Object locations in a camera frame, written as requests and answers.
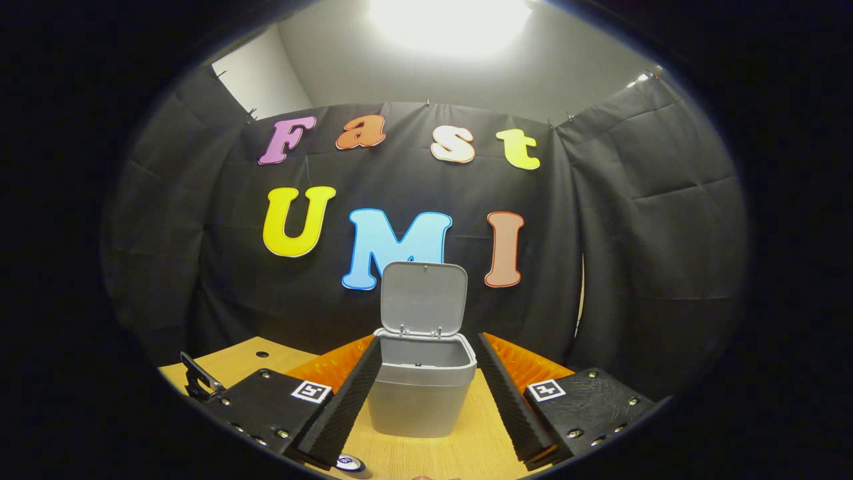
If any white desktop garbage bin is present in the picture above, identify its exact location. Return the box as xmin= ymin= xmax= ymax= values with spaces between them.
xmin=368 ymin=261 xmax=478 ymax=439

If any large ceiling light panel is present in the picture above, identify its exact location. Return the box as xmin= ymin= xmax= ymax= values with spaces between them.
xmin=367 ymin=0 xmax=534 ymax=57

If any black backdrop cloth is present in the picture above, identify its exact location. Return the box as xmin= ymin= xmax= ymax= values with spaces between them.
xmin=100 ymin=67 xmax=747 ymax=401

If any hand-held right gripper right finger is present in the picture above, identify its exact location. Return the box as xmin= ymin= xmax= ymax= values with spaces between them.
xmin=474 ymin=332 xmax=657 ymax=471

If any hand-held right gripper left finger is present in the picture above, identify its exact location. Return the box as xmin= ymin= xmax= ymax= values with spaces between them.
xmin=210 ymin=335 xmax=384 ymax=469

